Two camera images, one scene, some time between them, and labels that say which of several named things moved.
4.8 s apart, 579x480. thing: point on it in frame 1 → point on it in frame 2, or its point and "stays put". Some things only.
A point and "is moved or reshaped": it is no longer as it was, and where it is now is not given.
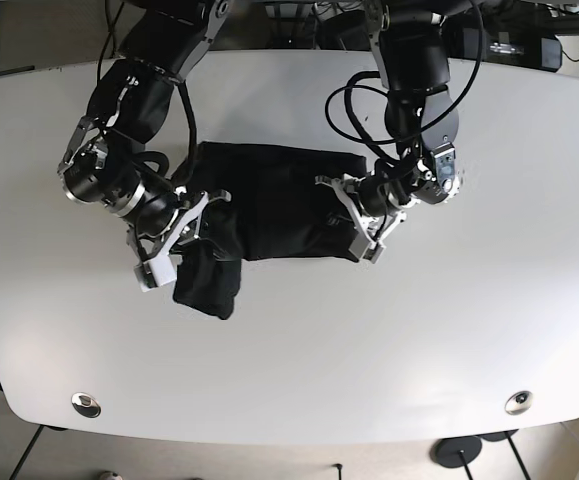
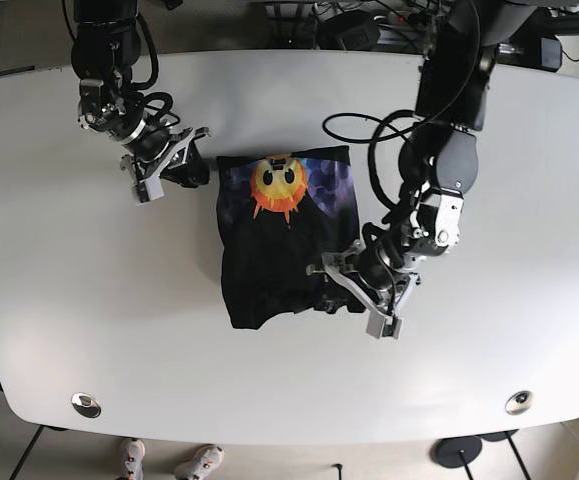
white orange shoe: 110,475 → 132,455
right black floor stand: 501,436 stays put
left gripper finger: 156,272 → 150,189
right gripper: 369,202 → 386,297
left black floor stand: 456,452 stays put
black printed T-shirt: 267,203 is moved or reshaped
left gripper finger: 222,193 → 201,132
